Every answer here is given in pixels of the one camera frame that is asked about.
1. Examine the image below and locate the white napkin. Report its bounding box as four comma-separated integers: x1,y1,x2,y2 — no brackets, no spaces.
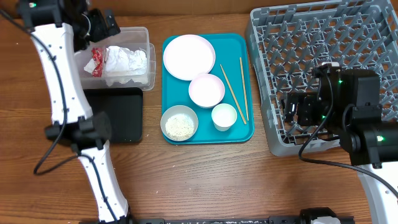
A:
83,45,149,86

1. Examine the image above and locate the red sauce packet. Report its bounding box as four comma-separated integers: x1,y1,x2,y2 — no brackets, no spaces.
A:
91,47,106,78

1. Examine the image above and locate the pile of rice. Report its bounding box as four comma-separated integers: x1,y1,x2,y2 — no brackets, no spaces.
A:
165,114,195,141

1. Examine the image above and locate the large pink plate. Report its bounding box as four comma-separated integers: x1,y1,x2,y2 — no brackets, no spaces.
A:
162,34,216,81

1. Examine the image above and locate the pink bowl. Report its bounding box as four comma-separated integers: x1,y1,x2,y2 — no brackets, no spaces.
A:
188,74,225,108

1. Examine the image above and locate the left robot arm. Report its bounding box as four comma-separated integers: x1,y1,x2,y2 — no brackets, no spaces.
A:
17,0,133,223

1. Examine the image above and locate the teal plastic tray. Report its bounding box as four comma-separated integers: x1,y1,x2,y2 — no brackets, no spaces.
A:
162,33,255,145

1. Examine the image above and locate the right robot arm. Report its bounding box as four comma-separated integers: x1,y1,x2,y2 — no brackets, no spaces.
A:
282,62,397,223

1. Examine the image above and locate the wooden chopstick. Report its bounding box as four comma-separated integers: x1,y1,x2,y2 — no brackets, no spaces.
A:
239,57,249,121
220,64,247,125

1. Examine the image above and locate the white cup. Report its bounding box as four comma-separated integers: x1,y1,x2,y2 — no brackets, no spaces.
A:
211,103,237,131

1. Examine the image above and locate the clear plastic bin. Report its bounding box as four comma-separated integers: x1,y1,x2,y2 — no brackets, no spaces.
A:
75,27,156,91

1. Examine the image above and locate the grey dishwasher rack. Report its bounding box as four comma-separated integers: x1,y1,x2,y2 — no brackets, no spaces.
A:
246,0,397,156

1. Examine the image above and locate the black tray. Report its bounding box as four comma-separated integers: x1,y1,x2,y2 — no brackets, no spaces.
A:
84,87,144,144

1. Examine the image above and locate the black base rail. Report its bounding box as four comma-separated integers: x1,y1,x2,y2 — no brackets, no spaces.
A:
79,207,355,224

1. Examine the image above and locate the grey bowl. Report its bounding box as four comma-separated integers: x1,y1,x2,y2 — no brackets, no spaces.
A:
160,105,198,142

